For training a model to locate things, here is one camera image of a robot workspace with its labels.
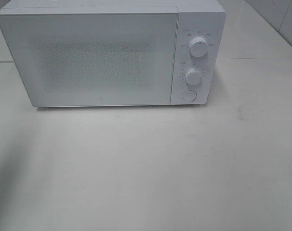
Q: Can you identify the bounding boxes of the upper white power knob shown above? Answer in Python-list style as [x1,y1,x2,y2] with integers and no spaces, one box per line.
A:
[188,35,209,58]

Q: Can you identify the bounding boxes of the white microwave door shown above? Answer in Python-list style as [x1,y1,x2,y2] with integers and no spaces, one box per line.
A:
[0,13,178,107]

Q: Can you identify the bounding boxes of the white microwave oven body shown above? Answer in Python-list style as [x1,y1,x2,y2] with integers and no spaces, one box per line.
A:
[0,0,226,106]

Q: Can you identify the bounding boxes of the round white door button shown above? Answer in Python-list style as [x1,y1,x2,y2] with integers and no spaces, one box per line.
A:
[182,90,197,102]

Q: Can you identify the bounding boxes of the white timer knob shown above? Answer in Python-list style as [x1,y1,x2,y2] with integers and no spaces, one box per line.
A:
[184,68,203,86]

